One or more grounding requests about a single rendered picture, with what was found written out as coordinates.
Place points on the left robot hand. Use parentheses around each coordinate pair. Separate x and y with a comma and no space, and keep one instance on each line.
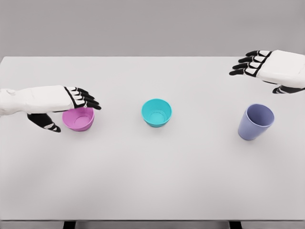
(50,100)

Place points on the lavender cup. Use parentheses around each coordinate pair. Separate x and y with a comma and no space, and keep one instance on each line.
(255,124)

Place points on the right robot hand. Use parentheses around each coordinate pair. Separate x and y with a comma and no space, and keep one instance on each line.
(281,66)

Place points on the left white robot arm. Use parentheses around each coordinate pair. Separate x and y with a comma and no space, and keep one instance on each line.
(13,101)

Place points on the pink bowl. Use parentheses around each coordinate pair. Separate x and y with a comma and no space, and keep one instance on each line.
(79,120)

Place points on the teal bowl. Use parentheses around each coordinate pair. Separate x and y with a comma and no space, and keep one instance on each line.
(156,113)

